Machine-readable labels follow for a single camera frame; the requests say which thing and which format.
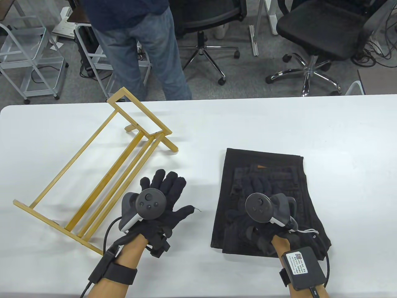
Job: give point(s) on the person's left hand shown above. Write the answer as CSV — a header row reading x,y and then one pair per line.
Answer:
x,y
176,192

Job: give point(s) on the person's right hand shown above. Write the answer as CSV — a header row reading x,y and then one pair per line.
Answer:
x,y
251,232

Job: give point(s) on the black trousers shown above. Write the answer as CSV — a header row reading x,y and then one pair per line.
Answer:
x,y
263,161

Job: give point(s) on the wooden book rack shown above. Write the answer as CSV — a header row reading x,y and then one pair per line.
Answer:
x,y
102,186

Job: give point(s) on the person's left forearm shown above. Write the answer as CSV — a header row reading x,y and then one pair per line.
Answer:
x,y
130,253

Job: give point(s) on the person's right forearm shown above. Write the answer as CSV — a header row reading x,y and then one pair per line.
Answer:
x,y
279,248

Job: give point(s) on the grey right hand controller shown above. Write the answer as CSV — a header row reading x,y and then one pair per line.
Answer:
x,y
259,208

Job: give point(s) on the grey hand controller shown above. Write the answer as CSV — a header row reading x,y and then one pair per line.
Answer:
x,y
150,203
259,208

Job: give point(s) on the grey left hand controller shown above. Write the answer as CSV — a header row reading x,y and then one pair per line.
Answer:
x,y
150,203

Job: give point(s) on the black labelled right wrist box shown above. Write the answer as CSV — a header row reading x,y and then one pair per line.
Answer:
x,y
307,270

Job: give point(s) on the black left wrist module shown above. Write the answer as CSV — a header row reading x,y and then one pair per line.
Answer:
x,y
102,267

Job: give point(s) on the white metal mesh cart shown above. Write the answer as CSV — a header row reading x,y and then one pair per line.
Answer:
x,y
93,56
18,40

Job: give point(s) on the white round bin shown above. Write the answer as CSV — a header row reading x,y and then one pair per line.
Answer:
x,y
220,31

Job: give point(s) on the black computer tower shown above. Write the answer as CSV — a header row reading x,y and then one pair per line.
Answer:
x,y
83,43

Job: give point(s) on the white curved plastic part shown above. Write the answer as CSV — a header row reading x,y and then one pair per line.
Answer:
x,y
355,88

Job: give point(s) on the black office chair chrome base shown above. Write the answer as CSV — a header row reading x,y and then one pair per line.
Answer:
x,y
204,12

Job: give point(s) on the brown board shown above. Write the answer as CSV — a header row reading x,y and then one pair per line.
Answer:
x,y
378,82

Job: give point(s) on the white paper stack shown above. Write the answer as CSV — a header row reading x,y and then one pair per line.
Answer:
x,y
63,31

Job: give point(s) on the brown wooden side desk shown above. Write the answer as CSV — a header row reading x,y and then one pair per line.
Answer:
x,y
77,18

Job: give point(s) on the wide black office chair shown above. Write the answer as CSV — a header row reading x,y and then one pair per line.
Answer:
x,y
322,31

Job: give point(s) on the dark brown desk corner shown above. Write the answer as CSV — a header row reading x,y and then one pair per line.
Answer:
x,y
4,7

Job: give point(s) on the white desk leg frame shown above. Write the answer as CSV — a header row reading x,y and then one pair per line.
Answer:
x,y
270,15

